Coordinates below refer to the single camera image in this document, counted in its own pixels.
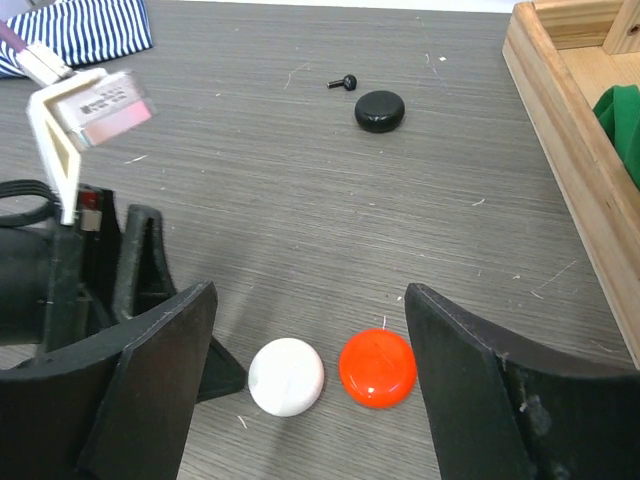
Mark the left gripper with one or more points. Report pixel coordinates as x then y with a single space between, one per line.
82 268

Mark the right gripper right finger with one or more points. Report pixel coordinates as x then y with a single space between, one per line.
501 406

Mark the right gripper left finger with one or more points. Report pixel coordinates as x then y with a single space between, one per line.
116 405

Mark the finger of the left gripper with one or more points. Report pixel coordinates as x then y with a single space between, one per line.
222 374

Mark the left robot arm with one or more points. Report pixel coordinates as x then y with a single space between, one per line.
25 265

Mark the black round charging case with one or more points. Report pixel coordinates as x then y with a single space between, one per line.
379 111

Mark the blue striped cloth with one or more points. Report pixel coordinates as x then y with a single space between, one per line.
85 32

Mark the black earbud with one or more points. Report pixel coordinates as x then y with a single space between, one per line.
348 82

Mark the green garment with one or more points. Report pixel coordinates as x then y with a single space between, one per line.
617 111

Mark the wooden clothes rack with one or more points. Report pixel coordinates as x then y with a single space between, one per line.
562 56

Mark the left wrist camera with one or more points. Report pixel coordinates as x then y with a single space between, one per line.
79 113

